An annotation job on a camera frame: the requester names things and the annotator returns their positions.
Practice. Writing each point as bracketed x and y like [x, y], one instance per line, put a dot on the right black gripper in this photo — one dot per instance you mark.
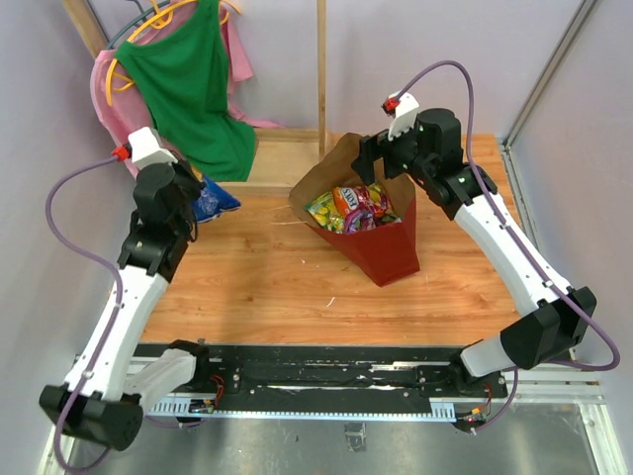
[374, 147]

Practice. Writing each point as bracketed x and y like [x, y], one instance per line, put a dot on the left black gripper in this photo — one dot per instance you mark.
[195, 183]

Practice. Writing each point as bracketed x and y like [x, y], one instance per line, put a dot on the blue Doritos chip bag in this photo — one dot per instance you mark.
[213, 201]

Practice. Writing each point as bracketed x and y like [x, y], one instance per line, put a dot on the yellow green candy bag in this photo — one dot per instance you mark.
[324, 211]

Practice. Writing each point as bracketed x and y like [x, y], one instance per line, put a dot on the purple Tops candy bag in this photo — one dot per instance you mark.
[368, 216]

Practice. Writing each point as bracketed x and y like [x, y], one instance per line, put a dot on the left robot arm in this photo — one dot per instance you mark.
[99, 401]

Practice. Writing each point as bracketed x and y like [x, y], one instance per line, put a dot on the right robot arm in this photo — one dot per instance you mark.
[553, 314]

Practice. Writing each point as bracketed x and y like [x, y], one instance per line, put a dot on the orange Tops candy bag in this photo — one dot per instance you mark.
[364, 198]

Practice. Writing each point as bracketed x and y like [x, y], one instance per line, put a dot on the wooden clothes rack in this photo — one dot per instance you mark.
[283, 156]

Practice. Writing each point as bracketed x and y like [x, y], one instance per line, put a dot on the pink shirt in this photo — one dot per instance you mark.
[129, 111]

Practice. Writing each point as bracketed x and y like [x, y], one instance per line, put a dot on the green shirt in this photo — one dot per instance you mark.
[183, 81]

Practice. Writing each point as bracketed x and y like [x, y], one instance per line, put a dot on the yellow clothes hanger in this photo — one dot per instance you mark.
[156, 18]

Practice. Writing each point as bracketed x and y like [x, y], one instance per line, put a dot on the dark green clothes hanger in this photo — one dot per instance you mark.
[144, 10]

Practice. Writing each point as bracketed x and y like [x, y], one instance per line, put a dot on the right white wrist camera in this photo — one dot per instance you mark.
[403, 112]

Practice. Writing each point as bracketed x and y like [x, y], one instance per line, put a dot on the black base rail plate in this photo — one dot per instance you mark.
[330, 380]

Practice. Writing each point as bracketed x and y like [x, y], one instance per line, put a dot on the aluminium frame post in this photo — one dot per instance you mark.
[555, 61]

